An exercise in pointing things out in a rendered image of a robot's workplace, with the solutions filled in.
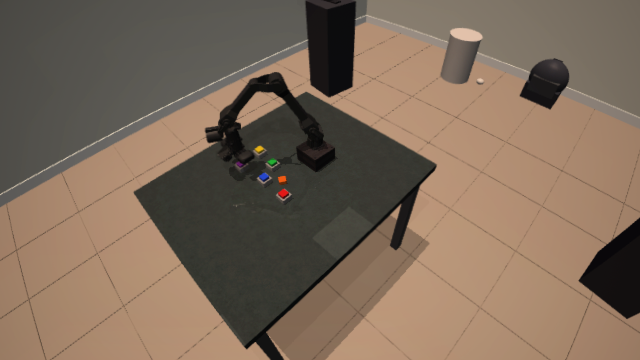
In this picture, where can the green button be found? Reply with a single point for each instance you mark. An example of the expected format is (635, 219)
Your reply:
(272, 165)

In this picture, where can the blue button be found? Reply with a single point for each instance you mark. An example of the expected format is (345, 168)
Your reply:
(264, 180)

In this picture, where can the yellow button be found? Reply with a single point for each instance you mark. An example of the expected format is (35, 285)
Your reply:
(259, 152)

